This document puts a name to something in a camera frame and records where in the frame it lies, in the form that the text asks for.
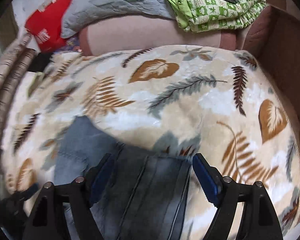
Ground striped floral folded quilt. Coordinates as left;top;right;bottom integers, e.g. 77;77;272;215
0;33;37;170

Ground red paper shopping bag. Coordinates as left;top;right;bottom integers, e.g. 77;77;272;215
25;0;72;52

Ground pink and maroon bolster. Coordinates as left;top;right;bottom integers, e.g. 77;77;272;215
78;0;288;57

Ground colourful snack packet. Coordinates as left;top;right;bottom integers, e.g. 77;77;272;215
57;34;82;53

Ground brown cardboard box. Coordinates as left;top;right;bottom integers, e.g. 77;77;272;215
255;6;300;156

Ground blue acid-wash denim pants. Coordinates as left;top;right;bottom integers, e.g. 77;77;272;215
54;116;191;239

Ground green patterned folded blanket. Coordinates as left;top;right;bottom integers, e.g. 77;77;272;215
167;0;267;33

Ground grey quilted pillow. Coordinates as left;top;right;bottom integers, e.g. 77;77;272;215
61;0;175;38

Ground cream leaf-print fleece blanket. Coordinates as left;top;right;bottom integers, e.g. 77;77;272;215
1;45;300;237

